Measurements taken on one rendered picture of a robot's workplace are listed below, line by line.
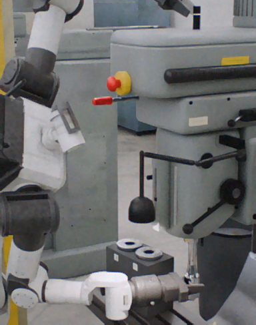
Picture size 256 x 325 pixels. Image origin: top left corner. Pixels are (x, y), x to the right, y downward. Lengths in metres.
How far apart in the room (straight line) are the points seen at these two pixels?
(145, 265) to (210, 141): 0.55
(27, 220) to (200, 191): 0.47
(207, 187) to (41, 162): 0.46
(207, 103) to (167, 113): 0.11
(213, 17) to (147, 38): 7.08
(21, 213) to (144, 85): 0.46
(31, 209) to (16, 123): 0.25
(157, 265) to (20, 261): 0.50
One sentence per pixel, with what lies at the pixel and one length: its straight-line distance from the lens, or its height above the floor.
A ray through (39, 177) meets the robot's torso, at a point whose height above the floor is 1.50.
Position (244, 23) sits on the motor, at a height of 1.90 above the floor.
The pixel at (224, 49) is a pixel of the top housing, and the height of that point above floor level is 1.85.
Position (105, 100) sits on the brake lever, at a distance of 1.68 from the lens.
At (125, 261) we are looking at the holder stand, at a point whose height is 1.12.
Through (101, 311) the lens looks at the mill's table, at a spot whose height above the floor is 0.91.
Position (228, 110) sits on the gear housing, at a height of 1.68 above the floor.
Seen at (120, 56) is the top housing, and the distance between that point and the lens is 1.61.
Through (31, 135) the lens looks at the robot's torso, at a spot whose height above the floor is 1.61.
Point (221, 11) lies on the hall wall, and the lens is 8.45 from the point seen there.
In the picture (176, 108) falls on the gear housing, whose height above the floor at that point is 1.70.
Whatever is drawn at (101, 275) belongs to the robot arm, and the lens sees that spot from 1.81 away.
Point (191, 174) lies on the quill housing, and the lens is 1.66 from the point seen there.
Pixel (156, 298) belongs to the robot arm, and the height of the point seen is 1.13.
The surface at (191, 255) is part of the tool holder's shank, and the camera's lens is 1.84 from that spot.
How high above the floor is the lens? 1.97
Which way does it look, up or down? 14 degrees down
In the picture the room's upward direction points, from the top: straight up
